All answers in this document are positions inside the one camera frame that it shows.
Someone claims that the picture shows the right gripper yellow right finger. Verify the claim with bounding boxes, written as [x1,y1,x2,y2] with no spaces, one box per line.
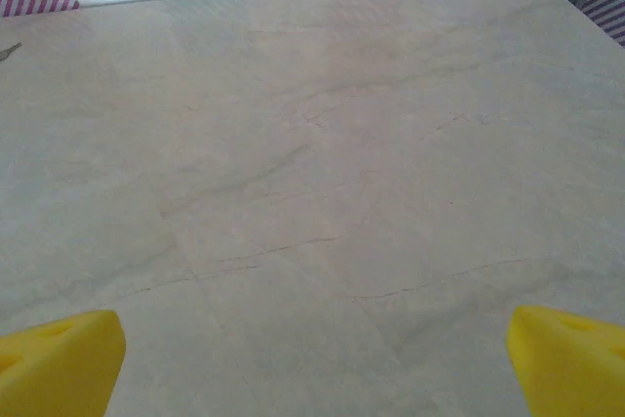
[505,305,625,417]

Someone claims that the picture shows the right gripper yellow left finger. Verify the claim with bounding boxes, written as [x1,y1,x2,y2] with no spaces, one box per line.
[0,310,127,417]

